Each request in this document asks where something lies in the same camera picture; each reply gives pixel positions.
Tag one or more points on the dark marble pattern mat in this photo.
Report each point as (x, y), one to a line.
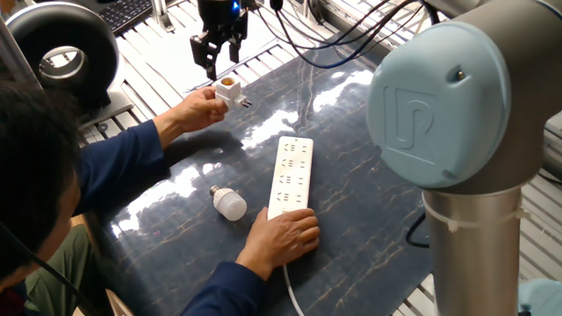
(351, 219)

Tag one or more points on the black computer keyboard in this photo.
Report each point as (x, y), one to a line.
(125, 13)

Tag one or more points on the green trousered leg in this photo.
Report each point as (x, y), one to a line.
(74, 250)

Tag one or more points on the white power strip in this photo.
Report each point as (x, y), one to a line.
(292, 175)

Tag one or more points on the grey device base plate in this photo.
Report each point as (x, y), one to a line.
(118, 105)

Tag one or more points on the white LED bulb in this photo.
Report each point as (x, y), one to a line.
(230, 204)

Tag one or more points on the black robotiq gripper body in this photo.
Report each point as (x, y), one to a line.
(221, 19)

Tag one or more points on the navy sleeved right forearm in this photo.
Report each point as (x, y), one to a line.
(224, 294)

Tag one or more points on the white plug-in bulb holder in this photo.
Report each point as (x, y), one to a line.
(230, 92)

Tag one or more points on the slanted aluminium pole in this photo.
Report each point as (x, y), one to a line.
(17, 57)

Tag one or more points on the person's right hand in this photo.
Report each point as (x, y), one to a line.
(281, 239)

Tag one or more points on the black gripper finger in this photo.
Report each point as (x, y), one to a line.
(234, 50)
(204, 52)

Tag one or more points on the person's left hand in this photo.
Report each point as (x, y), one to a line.
(197, 112)

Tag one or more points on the navy sleeved left forearm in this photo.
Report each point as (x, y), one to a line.
(118, 162)

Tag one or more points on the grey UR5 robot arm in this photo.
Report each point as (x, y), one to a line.
(439, 109)

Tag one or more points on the short aluminium bracket post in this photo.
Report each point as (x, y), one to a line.
(162, 15)

